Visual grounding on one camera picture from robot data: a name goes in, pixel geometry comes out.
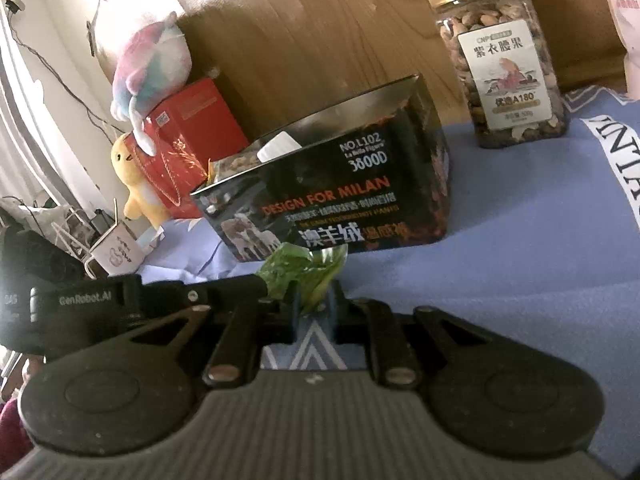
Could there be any green snack packet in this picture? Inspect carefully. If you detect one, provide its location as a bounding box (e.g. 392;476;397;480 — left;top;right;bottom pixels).
256;243;348;314

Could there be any white enamel mug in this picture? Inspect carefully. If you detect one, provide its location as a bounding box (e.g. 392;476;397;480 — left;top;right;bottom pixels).
84;221;145;280

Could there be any yellow duck plush toy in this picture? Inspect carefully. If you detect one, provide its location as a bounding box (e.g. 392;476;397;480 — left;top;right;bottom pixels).
111;133;170;230

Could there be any black sheep print box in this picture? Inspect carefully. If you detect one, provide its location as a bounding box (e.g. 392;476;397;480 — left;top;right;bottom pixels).
192;75;450;261

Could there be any blue patterned tablecloth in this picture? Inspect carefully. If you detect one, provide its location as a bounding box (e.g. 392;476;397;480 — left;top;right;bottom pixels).
142;87;639;479

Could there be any red gift box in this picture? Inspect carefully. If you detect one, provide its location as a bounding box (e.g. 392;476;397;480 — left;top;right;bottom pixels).
125;78;248;219

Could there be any pink blue plush toy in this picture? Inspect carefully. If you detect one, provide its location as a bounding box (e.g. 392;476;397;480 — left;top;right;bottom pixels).
111;12;192;156

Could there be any wooden board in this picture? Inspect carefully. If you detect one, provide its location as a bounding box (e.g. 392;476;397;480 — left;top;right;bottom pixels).
92;0;632;137

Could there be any glass jar of nuts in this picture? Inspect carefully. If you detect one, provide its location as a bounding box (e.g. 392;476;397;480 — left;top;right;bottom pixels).
428;0;568;148

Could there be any pink fried twist bag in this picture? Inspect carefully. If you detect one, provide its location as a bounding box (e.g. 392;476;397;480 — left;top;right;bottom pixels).
608;0;640;100

